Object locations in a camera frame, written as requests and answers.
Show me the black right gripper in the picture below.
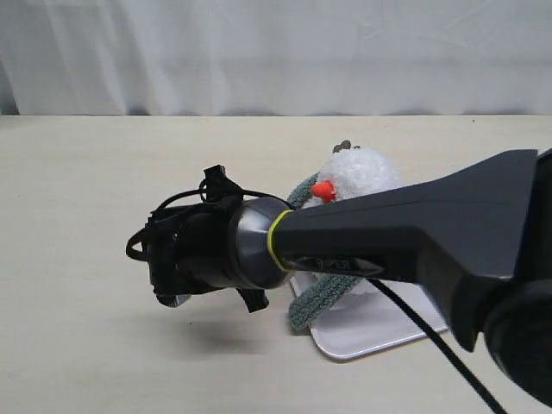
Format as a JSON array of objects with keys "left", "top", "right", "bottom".
[{"left": 144, "top": 204, "right": 269, "bottom": 313}]

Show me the green fuzzy scarf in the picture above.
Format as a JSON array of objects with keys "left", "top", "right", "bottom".
[{"left": 287, "top": 173, "right": 362, "bottom": 331}]

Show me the white plush snowman toy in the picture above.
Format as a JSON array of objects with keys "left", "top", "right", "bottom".
[{"left": 297, "top": 140, "right": 400, "bottom": 297}]

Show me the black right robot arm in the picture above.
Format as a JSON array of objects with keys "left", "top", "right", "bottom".
[{"left": 126, "top": 149, "right": 551, "bottom": 405}]

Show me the white plastic tray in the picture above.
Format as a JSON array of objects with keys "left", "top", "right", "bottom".
[{"left": 290, "top": 272, "right": 448, "bottom": 361}]

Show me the white backdrop curtain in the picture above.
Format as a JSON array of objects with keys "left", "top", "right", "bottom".
[{"left": 1, "top": 1, "right": 551, "bottom": 116}]

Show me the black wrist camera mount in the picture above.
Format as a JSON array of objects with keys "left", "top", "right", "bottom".
[{"left": 155, "top": 292, "right": 191, "bottom": 309}]

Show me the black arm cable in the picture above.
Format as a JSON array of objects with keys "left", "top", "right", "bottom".
[{"left": 125, "top": 163, "right": 510, "bottom": 414}]

